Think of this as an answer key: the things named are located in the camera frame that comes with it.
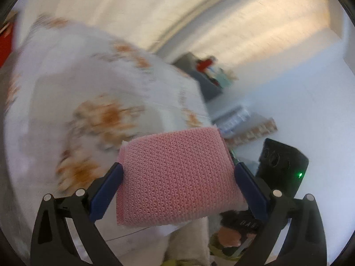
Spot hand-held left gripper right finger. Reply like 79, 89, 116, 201
234, 162, 328, 266

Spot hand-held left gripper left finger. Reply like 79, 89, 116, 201
30, 162, 125, 266

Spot person's right hand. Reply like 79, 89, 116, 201
218, 227, 242, 248

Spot toilet paper multipack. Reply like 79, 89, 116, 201
212, 106, 250, 137

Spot white fleece pants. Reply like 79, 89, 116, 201
166, 217, 212, 266

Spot green pen holder basket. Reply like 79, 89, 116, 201
215, 67, 239, 88

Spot grey cabinet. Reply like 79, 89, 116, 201
172, 52, 224, 102

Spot table with floral tablecloth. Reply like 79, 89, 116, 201
6, 15, 213, 258

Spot red thermos flask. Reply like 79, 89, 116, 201
197, 56, 216, 72

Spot cream patterned curtain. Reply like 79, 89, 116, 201
17, 0, 231, 53
155, 0, 344, 70

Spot red flat object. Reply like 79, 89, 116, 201
0, 23, 15, 68

